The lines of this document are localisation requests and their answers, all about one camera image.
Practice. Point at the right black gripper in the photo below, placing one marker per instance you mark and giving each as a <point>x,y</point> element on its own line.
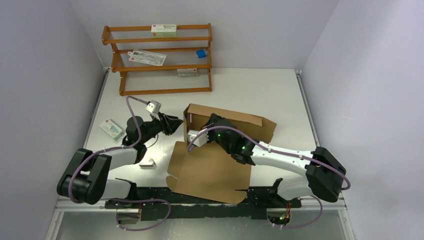
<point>212,120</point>

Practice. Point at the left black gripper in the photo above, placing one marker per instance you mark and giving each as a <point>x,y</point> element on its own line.
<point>169,124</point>

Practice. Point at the brown cardboard box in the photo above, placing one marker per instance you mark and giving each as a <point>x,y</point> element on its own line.
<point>208,172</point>

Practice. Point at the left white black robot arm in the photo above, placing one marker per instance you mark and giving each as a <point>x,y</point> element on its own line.
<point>86,179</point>

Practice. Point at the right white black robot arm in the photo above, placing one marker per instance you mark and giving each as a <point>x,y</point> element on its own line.
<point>318,172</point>

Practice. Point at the small grey product box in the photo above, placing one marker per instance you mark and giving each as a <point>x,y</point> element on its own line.
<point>187,72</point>

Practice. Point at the white green product box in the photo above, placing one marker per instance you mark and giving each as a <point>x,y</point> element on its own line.
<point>164,31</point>

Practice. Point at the small white red package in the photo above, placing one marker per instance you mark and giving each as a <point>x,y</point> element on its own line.
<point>147,163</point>

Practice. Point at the small white flat package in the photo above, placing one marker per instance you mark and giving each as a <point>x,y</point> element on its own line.
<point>112,129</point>

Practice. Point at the orange wooden shelf rack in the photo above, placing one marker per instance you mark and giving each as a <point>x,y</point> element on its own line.
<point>141,79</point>

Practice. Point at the clear plastic packaged item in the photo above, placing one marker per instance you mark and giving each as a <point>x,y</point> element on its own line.
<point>147,57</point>

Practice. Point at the small blue block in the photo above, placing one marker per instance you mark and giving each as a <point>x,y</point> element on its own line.
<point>201,53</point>

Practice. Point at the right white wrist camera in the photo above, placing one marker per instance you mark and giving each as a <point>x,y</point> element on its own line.
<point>197,138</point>

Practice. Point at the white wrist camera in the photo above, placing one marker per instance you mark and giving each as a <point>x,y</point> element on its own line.
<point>197,138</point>
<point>153,107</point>

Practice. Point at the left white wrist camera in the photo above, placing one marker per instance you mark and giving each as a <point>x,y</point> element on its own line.
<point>153,107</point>

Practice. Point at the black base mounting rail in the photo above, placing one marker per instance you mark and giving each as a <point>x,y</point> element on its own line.
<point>259,199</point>

